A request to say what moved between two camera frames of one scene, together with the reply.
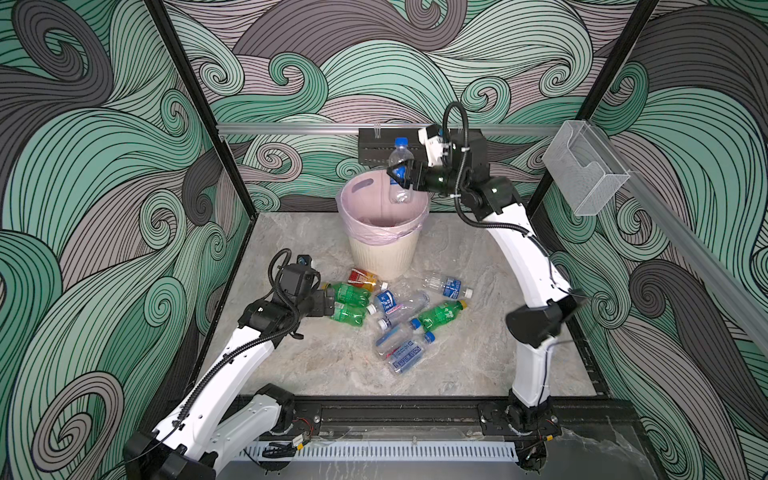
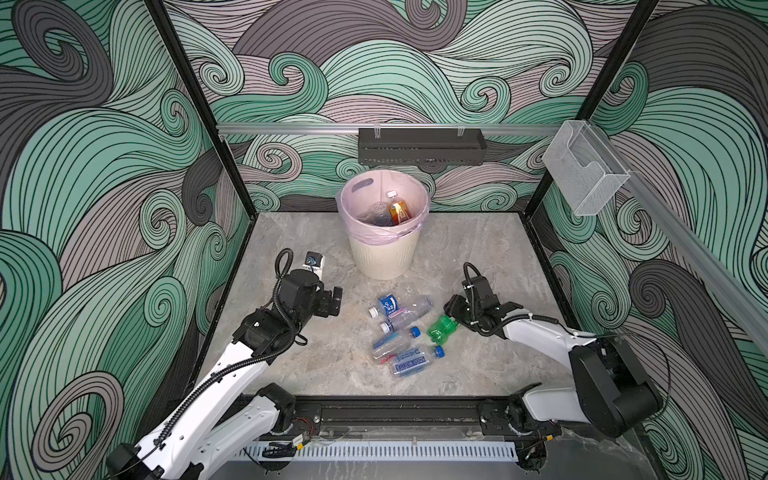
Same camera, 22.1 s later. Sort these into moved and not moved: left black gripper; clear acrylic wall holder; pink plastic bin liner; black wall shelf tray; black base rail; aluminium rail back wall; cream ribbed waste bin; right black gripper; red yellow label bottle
Moved: right black gripper; red yellow label bottle
Not moved: aluminium rail back wall; black wall shelf tray; pink plastic bin liner; black base rail; cream ribbed waste bin; clear acrylic wall holder; left black gripper
